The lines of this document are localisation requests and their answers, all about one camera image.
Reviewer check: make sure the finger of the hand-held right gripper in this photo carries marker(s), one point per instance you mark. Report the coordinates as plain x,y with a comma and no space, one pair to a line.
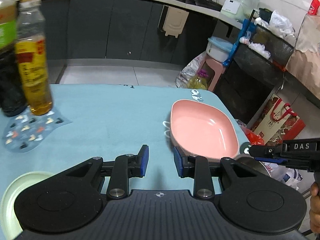
265,152

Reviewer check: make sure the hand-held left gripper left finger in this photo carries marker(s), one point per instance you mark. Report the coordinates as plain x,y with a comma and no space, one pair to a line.
144,160

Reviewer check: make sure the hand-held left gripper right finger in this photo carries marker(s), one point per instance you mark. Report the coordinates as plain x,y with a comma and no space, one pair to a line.
178,162

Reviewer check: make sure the stainless steel bowl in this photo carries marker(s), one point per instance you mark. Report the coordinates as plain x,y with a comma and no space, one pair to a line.
261,169

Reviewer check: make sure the pink dish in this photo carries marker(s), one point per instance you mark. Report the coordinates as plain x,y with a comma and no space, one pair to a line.
200,127

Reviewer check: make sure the green plate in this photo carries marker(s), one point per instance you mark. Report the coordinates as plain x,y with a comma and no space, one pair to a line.
10,205

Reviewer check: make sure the person's right hand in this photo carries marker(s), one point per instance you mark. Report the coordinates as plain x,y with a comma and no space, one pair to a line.
315,205

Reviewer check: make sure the red plastic bag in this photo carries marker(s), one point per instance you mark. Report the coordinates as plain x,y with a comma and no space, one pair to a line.
253,137

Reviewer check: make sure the white blue plastic bag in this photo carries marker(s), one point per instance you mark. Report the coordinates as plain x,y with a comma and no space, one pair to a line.
287,177

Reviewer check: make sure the red gift bag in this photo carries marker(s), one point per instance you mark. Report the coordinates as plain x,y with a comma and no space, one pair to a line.
277,122

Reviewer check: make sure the blue printed tablecloth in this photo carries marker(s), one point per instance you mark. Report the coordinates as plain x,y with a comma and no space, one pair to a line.
105,115

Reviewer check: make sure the black mesh rack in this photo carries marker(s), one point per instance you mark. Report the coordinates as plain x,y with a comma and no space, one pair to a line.
250,85

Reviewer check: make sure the yellow oil jug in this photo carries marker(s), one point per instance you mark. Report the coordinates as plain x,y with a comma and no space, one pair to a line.
197,81

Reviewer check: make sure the beige paper bag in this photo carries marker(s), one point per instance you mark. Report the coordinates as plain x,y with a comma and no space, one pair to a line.
305,60

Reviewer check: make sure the white printed plastic bag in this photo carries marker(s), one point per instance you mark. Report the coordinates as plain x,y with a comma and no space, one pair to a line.
186,67

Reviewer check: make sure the pink stool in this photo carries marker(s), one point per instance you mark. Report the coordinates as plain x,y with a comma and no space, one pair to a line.
215,67

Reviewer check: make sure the small white plastic bag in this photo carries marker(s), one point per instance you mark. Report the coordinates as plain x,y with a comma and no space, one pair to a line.
257,47

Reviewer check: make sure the white container blue lid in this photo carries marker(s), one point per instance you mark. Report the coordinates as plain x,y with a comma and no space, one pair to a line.
218,50

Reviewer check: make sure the large white plastic bag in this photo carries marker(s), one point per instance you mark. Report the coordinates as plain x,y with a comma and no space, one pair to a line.
281,25

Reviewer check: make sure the cooking oil bottle yellow label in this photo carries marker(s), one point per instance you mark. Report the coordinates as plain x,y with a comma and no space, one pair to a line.
35,80

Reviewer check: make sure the dark kitchen cabinets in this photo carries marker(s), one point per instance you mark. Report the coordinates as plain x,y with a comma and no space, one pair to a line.
100,30

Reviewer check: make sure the beige hanging bin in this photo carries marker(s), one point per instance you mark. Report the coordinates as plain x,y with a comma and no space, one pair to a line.
173,21

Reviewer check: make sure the white appliance with plastic cover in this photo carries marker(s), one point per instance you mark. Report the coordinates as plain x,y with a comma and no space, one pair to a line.
232,7

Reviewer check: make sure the dark vinegar bottle green label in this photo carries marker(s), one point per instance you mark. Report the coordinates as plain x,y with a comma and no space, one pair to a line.
10,87

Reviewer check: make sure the red white package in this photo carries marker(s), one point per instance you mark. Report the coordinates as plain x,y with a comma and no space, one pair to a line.
314,1

